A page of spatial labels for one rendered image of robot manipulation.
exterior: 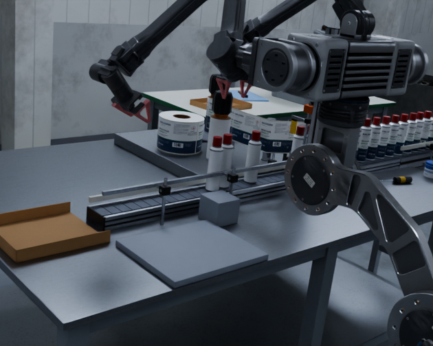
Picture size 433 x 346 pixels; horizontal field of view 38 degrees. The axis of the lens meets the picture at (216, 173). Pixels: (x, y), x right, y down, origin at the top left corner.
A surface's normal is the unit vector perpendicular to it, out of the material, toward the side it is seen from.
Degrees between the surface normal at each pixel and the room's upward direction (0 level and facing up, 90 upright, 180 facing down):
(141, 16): 90
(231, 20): 49
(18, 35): 90
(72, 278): 0
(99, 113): 90
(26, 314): 0
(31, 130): 90
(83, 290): 0
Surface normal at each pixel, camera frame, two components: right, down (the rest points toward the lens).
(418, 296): -0.76, 0.12
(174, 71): 0.64, 0.31
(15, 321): 0.11, -0.94
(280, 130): 0.26, 0.33
